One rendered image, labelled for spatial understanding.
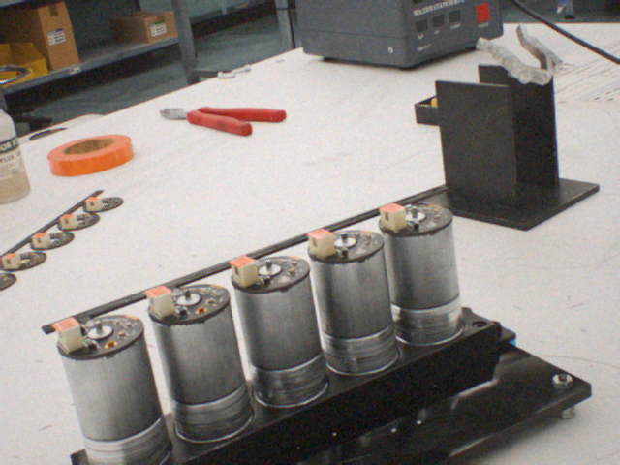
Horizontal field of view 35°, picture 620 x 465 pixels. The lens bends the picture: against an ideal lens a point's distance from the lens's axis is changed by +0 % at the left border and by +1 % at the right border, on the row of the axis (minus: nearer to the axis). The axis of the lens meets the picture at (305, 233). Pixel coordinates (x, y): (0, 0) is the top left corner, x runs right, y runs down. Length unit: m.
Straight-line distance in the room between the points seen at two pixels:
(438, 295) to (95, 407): 0.12
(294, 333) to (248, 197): 0.28
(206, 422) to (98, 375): 0.04
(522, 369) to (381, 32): 0.53
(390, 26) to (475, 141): 0.34
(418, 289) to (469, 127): 0.18
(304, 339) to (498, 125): 0.21
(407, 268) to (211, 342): 0.07
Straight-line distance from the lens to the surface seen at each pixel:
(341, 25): 0.87
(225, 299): 0.29
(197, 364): 0.29
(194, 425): 0.30
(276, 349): 0.30
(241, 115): 0.75
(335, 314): 0.32
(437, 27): 0.83
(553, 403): 0.32
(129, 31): 5.39
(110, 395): 0.28
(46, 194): 0.66
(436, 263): 0.33
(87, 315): 0.30
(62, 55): 5.01
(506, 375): 0.34
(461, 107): 0.49
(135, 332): 0.28
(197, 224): 0.55
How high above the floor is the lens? 0.93
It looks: 21 degrees down
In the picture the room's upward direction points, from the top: 9 degrees counter-clockwise
